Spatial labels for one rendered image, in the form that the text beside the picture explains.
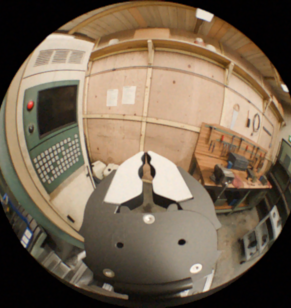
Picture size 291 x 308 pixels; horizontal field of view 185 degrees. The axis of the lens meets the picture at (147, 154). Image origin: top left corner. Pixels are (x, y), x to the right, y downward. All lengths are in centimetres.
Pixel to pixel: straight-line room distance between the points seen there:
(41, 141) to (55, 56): 57
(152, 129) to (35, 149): 150
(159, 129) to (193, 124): 53
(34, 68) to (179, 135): 186
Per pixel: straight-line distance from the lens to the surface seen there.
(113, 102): 178
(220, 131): 170
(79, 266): 83
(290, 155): 368
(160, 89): 157
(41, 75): 74
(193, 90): 160
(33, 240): 103
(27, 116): 65
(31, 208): 29
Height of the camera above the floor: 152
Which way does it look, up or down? 29 degrees down
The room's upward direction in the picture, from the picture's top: 7 degrees clockwise
